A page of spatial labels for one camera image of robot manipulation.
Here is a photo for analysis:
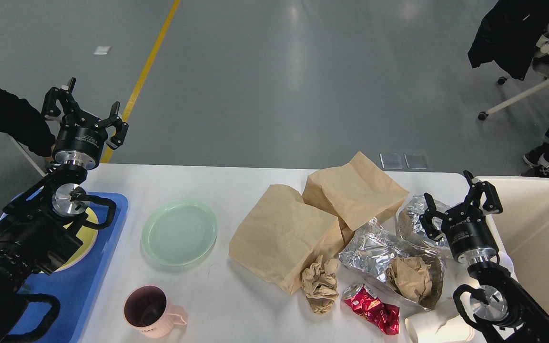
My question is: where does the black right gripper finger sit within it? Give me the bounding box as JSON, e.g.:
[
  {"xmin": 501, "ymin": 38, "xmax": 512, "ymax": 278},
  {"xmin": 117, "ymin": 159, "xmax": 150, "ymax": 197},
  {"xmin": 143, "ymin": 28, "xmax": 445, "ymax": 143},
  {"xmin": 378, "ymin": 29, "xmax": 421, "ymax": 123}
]
[
  {"xmin": 462, "ymin": 170, "xmax": 503, "ymax": 223},
  {"xmin": 419, "ymin": 192, "xmax": 448, "ymax": 242}
]

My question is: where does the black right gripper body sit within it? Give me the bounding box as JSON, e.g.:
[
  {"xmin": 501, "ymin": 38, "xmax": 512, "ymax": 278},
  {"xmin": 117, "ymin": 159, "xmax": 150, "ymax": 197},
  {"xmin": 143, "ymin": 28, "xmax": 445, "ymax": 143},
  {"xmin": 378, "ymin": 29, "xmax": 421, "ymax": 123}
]
[{"xmin": 445, "ymin": 219, "xmax": 498, "ymax": 263}]

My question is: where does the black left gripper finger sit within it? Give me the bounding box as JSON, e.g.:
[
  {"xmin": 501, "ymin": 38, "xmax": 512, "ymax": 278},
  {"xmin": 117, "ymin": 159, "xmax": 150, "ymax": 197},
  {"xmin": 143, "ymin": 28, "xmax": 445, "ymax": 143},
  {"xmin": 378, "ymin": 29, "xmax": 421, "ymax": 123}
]
[
  {"xmin": 94, "ymin": 101, "xmax": 129, "ymax": 150},
  {"xmin": 41, "ymin": 77, "xmax": 82, "ymax": 125}
]

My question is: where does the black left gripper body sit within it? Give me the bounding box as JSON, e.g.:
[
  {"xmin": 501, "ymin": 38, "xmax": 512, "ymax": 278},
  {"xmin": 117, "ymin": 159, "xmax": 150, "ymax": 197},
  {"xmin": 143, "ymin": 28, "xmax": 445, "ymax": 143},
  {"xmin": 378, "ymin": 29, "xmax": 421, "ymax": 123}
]
[{"xmin": 53, "ymin": 124, "xmax": 107, "ymax": 170}]

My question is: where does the mint green plate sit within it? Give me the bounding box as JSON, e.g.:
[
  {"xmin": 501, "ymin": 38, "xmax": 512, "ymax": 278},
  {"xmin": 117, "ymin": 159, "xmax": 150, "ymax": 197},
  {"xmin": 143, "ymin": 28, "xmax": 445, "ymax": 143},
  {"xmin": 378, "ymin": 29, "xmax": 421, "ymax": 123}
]
[{"xmin": 141, "ymin": 199, "xmax": 218, "ymax": 267}]

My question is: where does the pink mug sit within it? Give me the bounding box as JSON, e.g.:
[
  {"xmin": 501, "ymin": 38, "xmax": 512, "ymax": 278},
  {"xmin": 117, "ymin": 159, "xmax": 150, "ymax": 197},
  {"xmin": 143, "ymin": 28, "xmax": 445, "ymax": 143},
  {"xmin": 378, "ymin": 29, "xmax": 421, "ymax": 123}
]
[{"xmin": 123, "ymin": 284, "xmax": 188, "ymax": 339}]

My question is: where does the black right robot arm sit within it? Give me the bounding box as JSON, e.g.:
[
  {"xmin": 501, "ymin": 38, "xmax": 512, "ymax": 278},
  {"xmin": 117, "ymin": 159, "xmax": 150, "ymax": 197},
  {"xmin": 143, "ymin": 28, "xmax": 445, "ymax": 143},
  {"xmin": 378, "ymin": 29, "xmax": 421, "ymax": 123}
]
[{"xmin": 419, "ymin": 170, "xmax": 549, "ymax": 343}]

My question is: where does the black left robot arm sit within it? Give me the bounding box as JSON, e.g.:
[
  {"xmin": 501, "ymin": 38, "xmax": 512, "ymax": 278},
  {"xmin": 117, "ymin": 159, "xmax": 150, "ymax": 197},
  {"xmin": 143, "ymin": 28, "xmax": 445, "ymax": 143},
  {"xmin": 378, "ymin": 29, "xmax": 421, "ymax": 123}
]
[{"xmin": 0, "ymin": 78, "xmax": 128, "ymax": 343}]

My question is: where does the rear silver foil wrapper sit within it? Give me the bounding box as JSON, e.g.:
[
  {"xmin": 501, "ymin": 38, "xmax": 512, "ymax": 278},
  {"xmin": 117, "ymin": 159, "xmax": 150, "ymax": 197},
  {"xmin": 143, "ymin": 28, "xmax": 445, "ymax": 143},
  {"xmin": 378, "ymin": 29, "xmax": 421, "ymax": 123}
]
[{"xmin": 395, "ymin": 195, "xmax": 452, "ymax": 258}]

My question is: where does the beige plastic bin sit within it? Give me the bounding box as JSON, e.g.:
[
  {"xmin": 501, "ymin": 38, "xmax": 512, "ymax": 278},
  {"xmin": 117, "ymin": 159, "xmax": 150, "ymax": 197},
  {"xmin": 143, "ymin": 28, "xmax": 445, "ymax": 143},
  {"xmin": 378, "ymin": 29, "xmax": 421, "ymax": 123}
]
[{"xmin": 480, "ymin": 176, "xmax": 549, "ymax": 315}]

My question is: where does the right clear floor plate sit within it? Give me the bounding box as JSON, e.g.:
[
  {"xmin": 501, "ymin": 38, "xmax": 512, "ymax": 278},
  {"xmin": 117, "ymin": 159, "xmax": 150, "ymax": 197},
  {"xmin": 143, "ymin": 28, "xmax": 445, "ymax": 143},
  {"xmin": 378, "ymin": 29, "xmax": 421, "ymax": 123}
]
[{"xmin": 404, "ymin": 153, "xmax": 428, "ymax": 170}]

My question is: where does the clear floor plate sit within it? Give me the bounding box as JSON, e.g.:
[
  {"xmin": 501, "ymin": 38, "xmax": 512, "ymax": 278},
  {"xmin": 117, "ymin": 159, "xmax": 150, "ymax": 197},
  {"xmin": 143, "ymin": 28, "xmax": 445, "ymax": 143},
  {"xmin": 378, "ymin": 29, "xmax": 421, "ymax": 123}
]
[
  {"xmin": 379, "ymin": 153, "xmax": 404, "ymax": 170},
  {"xmin": 404, "ymin": 153, "xmax": 428, "ymax": 170}
]

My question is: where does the person in black left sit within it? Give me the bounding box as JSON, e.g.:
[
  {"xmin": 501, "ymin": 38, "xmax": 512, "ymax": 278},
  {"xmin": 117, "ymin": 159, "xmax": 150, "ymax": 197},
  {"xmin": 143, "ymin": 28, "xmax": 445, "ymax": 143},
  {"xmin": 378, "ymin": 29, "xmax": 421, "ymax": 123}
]
[{"xmin": 0, "ymin": 89, "xmax": 55, "ymax": 160}]

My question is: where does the left clear floor plate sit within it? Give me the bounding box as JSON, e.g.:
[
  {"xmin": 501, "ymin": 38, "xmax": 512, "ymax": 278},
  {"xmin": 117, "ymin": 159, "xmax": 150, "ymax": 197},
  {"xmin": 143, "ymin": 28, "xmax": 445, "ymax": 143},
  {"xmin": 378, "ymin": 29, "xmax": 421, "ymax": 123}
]
[{"xmin": 379, "ymin": 153, "xmax": 404, "ymax": 170}]

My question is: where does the crumpled paper in foil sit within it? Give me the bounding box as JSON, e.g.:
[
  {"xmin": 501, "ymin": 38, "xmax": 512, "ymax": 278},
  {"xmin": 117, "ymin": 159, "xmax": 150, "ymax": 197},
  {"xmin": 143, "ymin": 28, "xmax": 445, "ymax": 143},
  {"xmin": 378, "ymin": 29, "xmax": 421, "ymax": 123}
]
[{"xmin": 385, "ymin": 256, "xmax": 433, "ymax": 303}]

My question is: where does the silver foil bag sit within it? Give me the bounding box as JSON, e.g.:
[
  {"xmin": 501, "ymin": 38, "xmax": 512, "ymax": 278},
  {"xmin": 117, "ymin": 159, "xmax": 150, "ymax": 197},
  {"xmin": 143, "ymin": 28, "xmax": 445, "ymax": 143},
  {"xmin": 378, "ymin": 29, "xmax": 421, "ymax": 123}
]
[{"xmin": 338, "ymin": 218, "xmax": 445, "ymax": 311}]

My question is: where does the rear brown paper bag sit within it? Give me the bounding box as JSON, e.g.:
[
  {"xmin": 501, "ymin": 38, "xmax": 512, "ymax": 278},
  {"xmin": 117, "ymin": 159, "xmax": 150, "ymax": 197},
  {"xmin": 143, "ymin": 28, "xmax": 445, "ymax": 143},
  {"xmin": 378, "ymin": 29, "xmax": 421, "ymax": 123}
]
[{"xmin": 302, "ymin": 152, "xmax": 409, "ymax": 244}]

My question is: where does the white floor tag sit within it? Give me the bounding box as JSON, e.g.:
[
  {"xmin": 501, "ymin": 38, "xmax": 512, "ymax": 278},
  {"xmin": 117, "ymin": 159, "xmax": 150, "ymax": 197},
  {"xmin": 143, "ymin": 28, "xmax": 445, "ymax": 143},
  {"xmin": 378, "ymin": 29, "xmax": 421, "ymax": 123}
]
[{"xmin": 93, "ymin": 46, "xmax": 112, "ymax": 56}]

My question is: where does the white paper cup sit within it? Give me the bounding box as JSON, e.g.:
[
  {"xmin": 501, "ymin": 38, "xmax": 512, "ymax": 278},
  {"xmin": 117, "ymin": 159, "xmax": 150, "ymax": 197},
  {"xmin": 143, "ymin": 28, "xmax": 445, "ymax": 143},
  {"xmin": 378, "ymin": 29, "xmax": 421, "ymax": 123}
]
[{"xmin": 405, "ymin": 298, "xmax": 475, "ymax": 343}]

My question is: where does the yellow plate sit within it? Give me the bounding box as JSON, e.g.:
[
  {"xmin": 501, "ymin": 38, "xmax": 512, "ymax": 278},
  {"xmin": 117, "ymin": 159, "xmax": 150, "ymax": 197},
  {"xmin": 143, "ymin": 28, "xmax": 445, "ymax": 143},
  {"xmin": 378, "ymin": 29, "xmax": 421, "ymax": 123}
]
[{"xmin": 55, "ymin": 226, "xmax": 98, "ymax": 272}]

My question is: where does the crushed red can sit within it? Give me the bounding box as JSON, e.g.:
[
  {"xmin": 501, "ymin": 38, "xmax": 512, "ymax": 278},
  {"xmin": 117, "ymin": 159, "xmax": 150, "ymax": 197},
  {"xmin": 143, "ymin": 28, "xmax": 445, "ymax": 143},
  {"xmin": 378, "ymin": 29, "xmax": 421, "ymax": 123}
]
[{"xmin": 342, "ymin": 283, "xmax": 399, "ymax": 336}]

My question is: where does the crumpled brown paper ball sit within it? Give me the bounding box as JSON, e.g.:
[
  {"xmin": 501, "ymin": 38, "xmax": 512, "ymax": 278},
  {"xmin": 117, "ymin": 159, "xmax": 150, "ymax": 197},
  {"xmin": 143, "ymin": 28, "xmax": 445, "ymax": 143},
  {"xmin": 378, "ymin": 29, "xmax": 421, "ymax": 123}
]
[{"xmin": 301, "ymin": 255, "xmax": 339, "ymax": 315}]

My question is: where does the blue plastic tray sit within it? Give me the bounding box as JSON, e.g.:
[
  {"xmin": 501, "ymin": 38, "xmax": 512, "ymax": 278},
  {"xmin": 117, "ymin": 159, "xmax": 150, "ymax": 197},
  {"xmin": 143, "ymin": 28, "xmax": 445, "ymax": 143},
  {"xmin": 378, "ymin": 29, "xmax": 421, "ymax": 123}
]
[{"xmin": 21, "ymin": 193, "xmax": 128, "ymax": 343}]

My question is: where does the large brown paper bag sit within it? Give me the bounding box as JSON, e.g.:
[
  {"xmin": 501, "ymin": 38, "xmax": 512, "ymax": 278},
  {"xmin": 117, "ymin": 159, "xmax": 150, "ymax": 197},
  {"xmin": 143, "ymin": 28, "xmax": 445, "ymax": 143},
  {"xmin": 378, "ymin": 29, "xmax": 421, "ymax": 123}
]
[{"xmin": 228, "ymin": 184, "xmax": 344, "ymax": 295}]

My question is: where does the black jacket on chair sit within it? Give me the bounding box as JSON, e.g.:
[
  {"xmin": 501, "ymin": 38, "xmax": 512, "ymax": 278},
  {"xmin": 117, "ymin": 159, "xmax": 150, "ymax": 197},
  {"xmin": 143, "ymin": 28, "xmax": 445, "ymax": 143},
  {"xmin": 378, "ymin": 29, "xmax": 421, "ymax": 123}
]
[{"xmin": 467, "ymin": 0, "xmax": 549, "ymax": 81}]

